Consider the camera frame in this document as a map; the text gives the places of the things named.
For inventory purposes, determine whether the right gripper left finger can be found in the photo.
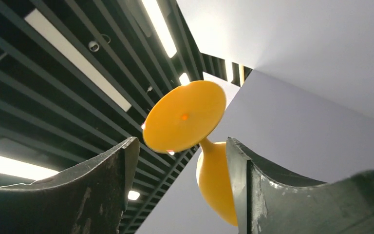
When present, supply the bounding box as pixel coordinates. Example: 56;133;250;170
0;136;140;234

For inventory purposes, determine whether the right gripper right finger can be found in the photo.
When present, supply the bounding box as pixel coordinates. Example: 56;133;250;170
226;138;374;234

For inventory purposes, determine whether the orange plastic wine glass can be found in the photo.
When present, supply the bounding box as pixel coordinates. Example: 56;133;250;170
143;80;238;227

